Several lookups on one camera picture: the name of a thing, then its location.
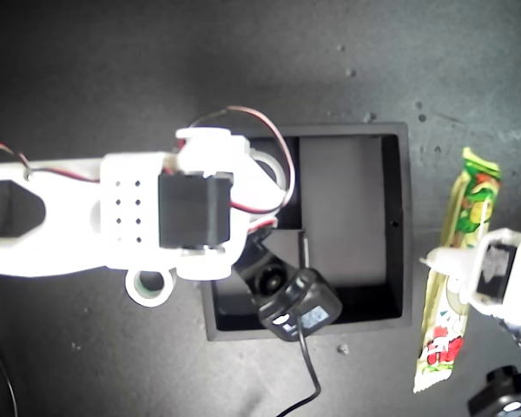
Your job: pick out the plain white tape roll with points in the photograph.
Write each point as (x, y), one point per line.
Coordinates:
(274, 161)

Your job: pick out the green snack bar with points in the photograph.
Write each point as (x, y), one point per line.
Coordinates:
(438, 330)

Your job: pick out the white tape roll green core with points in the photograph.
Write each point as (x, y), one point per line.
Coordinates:
(132, 293)

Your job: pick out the black compartment tray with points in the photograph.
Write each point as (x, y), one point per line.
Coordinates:
(347, 208)

